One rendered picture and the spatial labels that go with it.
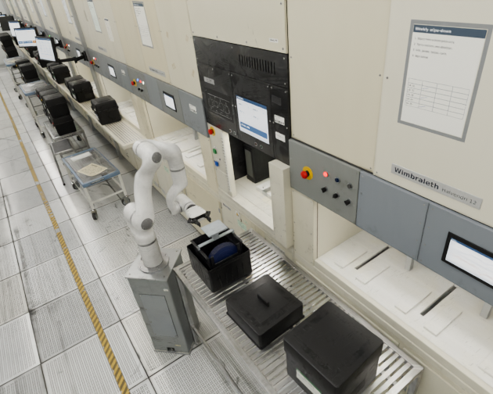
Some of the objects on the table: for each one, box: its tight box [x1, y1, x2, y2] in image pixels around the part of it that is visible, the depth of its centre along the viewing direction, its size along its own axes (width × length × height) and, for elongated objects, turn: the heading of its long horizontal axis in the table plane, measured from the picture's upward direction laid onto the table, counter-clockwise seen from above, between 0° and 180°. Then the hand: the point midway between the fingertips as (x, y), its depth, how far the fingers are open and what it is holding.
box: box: [283, 301, 383, 394], centre depth 153 cm, size 29×29×25 cm
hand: (203, 221), depth 213 cm, fingers open, 6 cm apart
